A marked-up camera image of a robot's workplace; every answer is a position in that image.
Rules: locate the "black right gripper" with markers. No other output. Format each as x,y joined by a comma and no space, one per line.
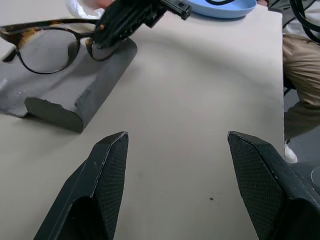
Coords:
175,7

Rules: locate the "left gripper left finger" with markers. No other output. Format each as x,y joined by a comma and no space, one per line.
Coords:
100,190

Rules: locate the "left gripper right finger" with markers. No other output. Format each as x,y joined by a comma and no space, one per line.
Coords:
270,195

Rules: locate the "tortoise frame clear glasses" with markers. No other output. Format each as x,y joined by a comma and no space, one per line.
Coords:
12,32

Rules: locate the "crumpled white tissue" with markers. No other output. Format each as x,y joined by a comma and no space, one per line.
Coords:
80,10

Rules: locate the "white shoe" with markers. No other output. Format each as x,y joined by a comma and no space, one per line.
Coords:
290,153

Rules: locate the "open grey glasses case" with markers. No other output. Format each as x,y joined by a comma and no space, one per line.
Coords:
50,87

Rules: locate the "blue plate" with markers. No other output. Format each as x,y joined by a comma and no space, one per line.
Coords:
225,11

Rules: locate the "khaki trousers of person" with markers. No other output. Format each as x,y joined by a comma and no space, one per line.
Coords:
302,65

